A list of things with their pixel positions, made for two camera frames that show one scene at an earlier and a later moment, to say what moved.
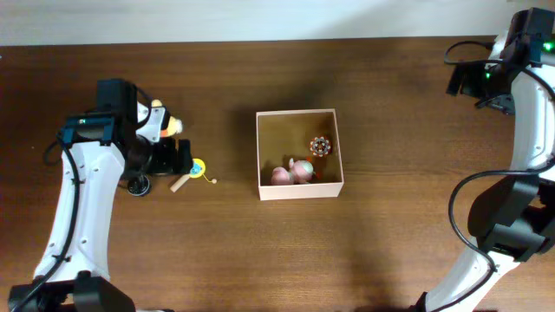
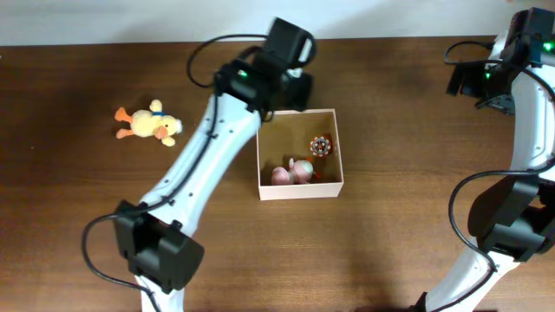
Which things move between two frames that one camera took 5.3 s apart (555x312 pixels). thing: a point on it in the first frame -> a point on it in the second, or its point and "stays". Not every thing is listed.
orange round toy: x=320 y=146 stays
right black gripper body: x=480 y=81 stays
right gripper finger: x=505 y=102 stays
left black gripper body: x=160 y=157 -> x=303 y=97
